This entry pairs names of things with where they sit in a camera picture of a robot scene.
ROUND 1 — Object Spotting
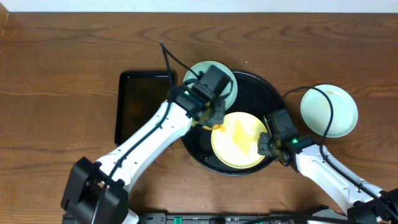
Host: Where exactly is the green and yellow sponge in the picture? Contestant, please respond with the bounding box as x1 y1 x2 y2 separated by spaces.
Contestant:
203 124 225 131

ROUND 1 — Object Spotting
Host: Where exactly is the yellow plate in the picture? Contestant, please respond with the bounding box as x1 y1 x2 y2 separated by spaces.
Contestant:
211 112 267 169

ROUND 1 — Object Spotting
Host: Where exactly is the light blue plate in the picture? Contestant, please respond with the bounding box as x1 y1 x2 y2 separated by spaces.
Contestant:
191 61 238 110
300 84 358 138

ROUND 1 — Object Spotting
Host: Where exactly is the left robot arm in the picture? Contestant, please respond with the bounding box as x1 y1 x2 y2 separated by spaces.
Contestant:
60 85 227 223

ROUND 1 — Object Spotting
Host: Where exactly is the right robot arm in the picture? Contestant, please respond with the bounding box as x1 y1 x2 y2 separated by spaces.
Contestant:
257 133 397 223

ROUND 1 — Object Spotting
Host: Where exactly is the black round tray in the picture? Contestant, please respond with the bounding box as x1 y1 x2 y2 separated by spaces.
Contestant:
182 70 280 175

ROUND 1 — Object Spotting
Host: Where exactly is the black rectangular tray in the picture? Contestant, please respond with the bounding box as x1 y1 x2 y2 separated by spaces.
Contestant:
114 70 175 146

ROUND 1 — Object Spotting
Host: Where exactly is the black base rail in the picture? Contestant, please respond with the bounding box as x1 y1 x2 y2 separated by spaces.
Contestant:
62 212 346 224

